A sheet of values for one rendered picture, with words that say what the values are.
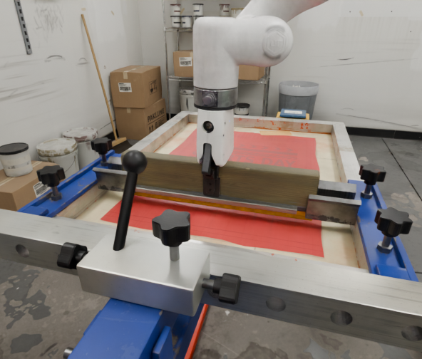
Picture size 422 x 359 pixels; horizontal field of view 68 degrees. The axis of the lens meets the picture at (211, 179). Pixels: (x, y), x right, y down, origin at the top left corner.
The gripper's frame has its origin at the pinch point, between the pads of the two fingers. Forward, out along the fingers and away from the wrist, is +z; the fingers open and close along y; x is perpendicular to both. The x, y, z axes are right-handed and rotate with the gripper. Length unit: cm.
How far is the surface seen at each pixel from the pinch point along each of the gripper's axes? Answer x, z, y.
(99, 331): 1.1, -2.4, -36.7
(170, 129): 24.8, 3.2, 38.0
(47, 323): 89, 102, 27
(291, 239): -15.8, 5.9, -6.3
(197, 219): 1.9, 6.1, -4.7
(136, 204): 15.8, 6.2, -2.9
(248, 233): -8.2, 6.0, -6.5
